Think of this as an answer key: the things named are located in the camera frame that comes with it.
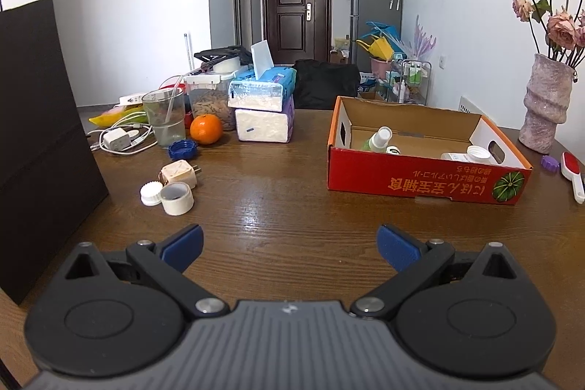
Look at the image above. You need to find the white round lid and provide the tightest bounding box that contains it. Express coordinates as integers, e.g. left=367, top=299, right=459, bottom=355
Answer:
left=466, top=145, right=493, bottom=164

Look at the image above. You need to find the blue plastic lid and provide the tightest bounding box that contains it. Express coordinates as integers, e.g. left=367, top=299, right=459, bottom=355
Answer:
left=167, top=140, right=198, bottom=160

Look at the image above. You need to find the red white lint brush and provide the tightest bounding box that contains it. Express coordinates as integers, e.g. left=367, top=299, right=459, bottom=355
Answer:
left=561, top=151, right=585, bottom=205

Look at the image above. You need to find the white spray bottle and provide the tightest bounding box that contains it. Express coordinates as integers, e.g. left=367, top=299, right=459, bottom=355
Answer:
left=386, top=145, right=401, bottom=155

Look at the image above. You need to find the white tape roll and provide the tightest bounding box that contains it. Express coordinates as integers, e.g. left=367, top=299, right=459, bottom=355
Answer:
left=160, top=182, right=195, bottom=217

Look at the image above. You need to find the black monitor panel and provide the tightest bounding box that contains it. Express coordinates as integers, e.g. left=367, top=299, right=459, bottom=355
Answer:
left=1, top=0, right=108, bottom=304

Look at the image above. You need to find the beige power adapter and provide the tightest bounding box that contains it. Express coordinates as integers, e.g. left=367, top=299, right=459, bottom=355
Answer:
left=159, top=159, right=201, bottom=189

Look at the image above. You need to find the white medicine box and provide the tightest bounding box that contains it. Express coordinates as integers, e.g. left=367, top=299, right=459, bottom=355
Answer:
left=440, top=152, right=472, bottom=162

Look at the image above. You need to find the purple small cap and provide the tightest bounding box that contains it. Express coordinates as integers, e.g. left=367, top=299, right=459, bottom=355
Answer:
left=540, top=155, right=560, bottom=173

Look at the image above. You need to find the red cardboard produce box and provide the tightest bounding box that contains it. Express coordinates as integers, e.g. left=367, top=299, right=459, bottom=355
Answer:
left=327, top=97, right=532, bottom=205

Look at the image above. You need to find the green spray bottle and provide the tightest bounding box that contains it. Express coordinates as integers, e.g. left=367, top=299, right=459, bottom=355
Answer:
left=362, top=127, right=393, bottom=154

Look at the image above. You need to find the orange fruit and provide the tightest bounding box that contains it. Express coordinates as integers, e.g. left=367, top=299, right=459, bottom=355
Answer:
left=189, top=114, right=223, bottom=145

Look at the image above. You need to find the clear drinking glass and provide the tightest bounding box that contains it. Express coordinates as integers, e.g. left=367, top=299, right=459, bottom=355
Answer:
left=142, top=86, right=185, bottom=148

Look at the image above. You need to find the pink textured vase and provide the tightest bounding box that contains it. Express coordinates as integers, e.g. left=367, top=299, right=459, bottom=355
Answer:
left=518, top=53, right=576, bottom=154

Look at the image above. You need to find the purple tissue pack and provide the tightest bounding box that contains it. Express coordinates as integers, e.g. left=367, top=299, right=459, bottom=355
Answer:
left=235, top=97, right=294, bottom=144

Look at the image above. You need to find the red bucket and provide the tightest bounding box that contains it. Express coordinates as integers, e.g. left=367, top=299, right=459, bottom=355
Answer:
left=158, top=75, right=186, bottom=98

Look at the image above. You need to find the clear food container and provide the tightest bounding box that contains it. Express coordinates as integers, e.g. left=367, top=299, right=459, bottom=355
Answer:
left=185, top=72, right=236, bottom=132

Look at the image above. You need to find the blue tissue pack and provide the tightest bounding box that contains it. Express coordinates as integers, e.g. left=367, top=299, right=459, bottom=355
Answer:
left=228, top=39, right=297, bottom=113

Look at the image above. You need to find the black folding chair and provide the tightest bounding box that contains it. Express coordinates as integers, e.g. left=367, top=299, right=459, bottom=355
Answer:
left=294, top=59, right=361, bottom=110

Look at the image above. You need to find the yellow watering can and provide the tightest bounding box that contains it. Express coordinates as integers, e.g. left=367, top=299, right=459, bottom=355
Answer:
left=356, top=35, right=394, bottom=63

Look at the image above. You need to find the dark brown door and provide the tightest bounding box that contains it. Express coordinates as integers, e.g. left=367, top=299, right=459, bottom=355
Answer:
left=263, top=0, right=332, bottom=64

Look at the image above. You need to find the white charger with cable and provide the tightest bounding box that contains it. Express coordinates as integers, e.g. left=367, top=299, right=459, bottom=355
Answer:
left=86, top=112, right=158, bottom=156

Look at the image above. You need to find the wire storage rack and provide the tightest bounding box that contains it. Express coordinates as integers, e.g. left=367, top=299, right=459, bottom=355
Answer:
left=388, top=59, right=432, bottom=106

